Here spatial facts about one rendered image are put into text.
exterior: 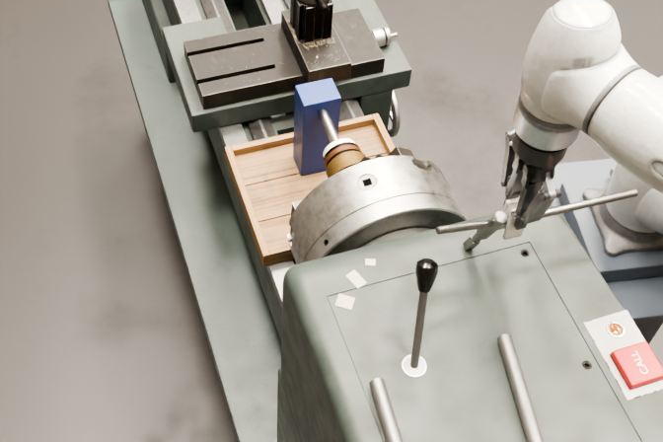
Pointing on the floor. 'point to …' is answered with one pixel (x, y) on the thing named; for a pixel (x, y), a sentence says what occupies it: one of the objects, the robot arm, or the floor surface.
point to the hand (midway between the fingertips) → (513, 217)
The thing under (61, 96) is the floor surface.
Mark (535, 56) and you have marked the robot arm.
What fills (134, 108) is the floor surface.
